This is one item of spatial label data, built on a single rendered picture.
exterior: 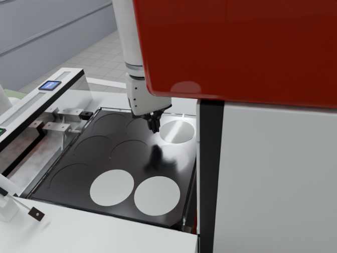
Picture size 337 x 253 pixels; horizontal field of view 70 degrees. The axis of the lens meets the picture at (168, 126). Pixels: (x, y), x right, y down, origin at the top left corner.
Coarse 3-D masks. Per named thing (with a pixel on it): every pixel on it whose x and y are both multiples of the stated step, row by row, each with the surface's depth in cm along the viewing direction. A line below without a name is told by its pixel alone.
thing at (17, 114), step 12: (60, 72) 91; (72, 72) 90; (60, 84) 84; (36, 96) 79; (48, 96) 78; (12, 108) 74; (24, 108) 74; (36, 108) 73; (0, 120) 69; (12, 120) 70; (24, 120) 69
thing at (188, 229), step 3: (75, 207) 58; (132, 219) 54; (174, 225) 52; (177, 225) 52; (180, 225) 52; (177, 228) 52; (180, 228) 52; (186, 228) 52; (189, 228) 52; (186, 231) 51; (189, 231) 51
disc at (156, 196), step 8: (160, 176) 57; (144, 184) 55; (152, 184) 55; (160, 184) 55; (168, 184) 55; (176, 184) 55; (136, 192) 54; (144, 192) 54; (152, 192) 53; (160, 192) 53; (168, 192) 53; (176, 192) 53; (136, 200) 52; (144, 200) 52; (152, 200) 52; (160, 200) 52; (168, 200) 52; (176, 200) 51; (144, 208) 51; (152, 208) 50; (160, 208) 50; (168, 208) 50
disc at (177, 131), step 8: (176, 120) 72; (160, 128) 70; (168, 128) 70; (176, 128) 70; (184, 128) 69; (192, 128) 69; (160, 136) 67; (168, 136) 67; (176, 136) 67; (184, 136) 67; (192, 136) 67
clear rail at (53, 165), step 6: (96, 114) 79; (90, 120) 76; (84, 126) 73; (78, 132) 72; (72, 144) 68; (66, 150) 66; (60, 156) 64; (54, 162) 63; (54, 168) 62; (48, 174) 60; (42, 180) 58; (36, 186) 57; (30, 192) 56
